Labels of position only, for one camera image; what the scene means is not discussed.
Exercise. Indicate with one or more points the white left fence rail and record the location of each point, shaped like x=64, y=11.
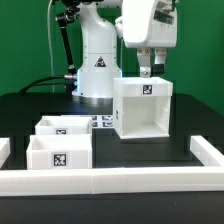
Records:
x=4, y=150

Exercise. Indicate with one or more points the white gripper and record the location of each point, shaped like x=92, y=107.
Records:
x=148, y=23

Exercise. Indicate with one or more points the white right fence rail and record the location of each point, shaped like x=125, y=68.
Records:
x=205, y=152

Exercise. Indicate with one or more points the white front fence rail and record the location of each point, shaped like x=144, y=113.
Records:
x=104, y=181

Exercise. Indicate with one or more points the white drawer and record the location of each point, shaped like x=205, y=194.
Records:
x=59, y=152
x=63, y=125

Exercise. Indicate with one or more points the paper sheet with markers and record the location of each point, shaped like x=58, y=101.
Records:
x=97, y=121

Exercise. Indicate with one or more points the white fence rail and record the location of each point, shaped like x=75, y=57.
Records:
x=205, y=152
x=4, y=150
x=104, y=181

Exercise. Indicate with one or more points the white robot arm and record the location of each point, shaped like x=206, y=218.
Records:
x=99, y=69

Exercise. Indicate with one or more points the white drawer cabinet box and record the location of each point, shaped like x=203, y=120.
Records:
x=141, y=107

